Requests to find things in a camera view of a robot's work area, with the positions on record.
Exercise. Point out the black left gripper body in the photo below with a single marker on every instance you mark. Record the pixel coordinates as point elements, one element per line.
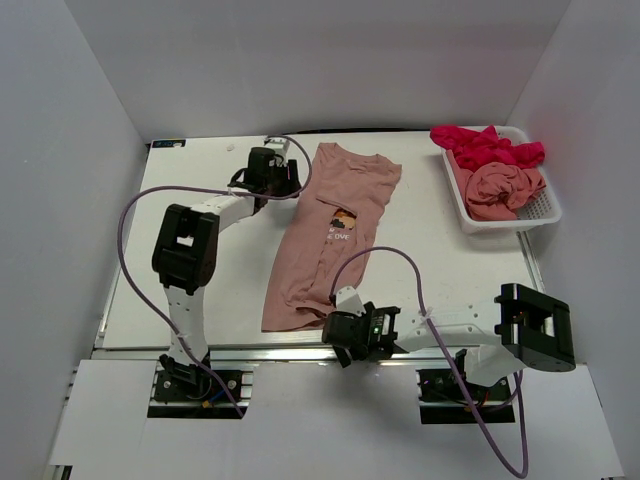
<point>279,183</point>

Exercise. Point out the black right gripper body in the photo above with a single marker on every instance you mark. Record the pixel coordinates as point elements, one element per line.
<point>343,356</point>

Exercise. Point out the dusty pink t shirt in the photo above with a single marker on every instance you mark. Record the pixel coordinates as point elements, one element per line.
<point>336,217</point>

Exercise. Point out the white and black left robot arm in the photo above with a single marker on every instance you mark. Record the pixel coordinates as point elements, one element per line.
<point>185,253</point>

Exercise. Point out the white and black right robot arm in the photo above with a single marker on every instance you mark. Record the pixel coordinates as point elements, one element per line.
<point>520,328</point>

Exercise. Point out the black xdof label sticker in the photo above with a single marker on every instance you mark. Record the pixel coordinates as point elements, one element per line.
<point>168,143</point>

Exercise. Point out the coral pink t shirt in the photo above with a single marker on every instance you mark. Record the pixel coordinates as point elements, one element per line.
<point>496,191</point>

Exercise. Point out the magenta t shirt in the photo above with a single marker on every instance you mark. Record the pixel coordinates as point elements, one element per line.
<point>473,149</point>

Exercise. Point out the white perforated plastic basket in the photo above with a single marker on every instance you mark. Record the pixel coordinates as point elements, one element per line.
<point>544,210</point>

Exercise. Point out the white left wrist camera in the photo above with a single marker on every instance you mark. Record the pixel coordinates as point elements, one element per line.
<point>278,144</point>

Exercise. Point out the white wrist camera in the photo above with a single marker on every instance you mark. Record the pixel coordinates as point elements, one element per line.
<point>278,144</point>
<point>348,300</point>

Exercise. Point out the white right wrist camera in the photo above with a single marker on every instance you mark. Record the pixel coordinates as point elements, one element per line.
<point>348,300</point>

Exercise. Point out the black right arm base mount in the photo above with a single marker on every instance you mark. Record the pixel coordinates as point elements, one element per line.
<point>441,401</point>

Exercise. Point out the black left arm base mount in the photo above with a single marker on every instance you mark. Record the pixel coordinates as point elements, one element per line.
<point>171,400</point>

